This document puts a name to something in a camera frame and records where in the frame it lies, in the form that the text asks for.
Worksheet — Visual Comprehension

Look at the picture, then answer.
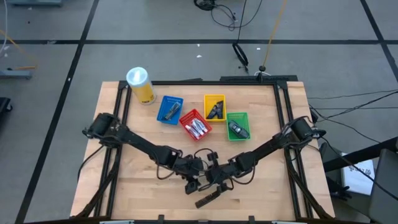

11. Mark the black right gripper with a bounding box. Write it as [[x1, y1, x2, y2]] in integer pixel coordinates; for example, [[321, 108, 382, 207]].
[[195, 152, 239, 208]]

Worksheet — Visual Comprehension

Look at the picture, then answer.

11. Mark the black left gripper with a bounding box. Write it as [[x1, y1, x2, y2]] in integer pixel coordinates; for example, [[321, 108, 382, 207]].
[[175, 155, 205, 195]]

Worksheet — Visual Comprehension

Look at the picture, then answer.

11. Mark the white toothpaste tube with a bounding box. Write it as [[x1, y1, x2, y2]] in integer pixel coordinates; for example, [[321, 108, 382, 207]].
[[195, 118, 208, 133], [190, 120, 205, 137], [185, 124, 198, 140]]

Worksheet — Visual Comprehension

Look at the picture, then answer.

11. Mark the grey electric shaver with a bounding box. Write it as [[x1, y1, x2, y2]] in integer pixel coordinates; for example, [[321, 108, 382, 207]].
[[228, 120, 251, 140]]

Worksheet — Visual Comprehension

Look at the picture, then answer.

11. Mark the red plastic basket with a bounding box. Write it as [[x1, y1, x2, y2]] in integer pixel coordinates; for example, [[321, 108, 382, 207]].
[[178, 108, 213, 142]]

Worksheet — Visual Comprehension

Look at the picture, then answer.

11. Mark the dark blue cream tube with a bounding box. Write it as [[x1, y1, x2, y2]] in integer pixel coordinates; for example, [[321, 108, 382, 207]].
[[215, 100, 225, 119], [206, 105, 218, 120]]

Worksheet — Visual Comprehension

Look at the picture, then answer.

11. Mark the blue plastic basket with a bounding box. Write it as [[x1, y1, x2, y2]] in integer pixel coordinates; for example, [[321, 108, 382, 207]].
[[156, 95, 185, 126]]

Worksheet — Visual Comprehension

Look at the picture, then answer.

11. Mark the green plastic basket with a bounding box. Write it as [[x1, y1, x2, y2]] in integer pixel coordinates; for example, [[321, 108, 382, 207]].
[[226, 111, 251, 142]]

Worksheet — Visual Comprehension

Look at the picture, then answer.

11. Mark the yellow plastic basket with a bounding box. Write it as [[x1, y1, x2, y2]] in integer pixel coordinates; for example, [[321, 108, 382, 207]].
[[203, 94, 227, 123]]

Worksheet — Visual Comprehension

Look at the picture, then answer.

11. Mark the yellow white wipes canister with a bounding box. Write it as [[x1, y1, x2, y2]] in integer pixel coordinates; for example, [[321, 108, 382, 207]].
[[126, 66, 157, 106]]

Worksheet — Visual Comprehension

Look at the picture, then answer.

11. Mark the white printed cardboard box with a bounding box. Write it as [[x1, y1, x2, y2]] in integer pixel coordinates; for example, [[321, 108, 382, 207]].
[[340, 152, 376, 196]]

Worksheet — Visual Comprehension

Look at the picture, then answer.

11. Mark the black diagonal beam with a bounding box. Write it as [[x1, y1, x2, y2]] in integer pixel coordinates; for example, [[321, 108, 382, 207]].
[[323, 136, 398, 172]]

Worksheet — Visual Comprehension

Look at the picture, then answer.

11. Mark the grey cabinet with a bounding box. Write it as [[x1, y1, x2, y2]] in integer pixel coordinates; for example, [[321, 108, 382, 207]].
[[368, 148, 398, 224]]

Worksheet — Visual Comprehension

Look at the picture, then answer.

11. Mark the grey metal base foot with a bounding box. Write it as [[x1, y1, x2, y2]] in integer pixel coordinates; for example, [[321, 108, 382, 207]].
[[6, 0, 63, 7], [0, 69, 32, 80]]

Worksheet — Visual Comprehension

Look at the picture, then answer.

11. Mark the black aluminium table frame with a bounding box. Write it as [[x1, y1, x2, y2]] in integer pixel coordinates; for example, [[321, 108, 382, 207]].
[[73, 74, 335, 220]]

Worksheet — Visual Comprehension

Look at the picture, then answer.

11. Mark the yellow hanging cable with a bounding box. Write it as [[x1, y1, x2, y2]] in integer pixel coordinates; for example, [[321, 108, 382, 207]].
[[262, 0, 289, 72]]

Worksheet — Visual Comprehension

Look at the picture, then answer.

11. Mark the black hanging cable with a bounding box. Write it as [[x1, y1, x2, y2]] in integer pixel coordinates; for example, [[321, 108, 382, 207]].
[[232, 0, 249, 75]]

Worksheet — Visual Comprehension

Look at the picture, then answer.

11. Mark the black cable coil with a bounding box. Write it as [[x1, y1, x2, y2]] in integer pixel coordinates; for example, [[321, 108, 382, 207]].
[[193, 0, 218, 12]]

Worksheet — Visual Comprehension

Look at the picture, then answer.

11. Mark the thin yellow cable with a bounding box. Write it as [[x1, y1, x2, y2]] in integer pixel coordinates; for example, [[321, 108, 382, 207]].
[[0, 29, 38, 71]]

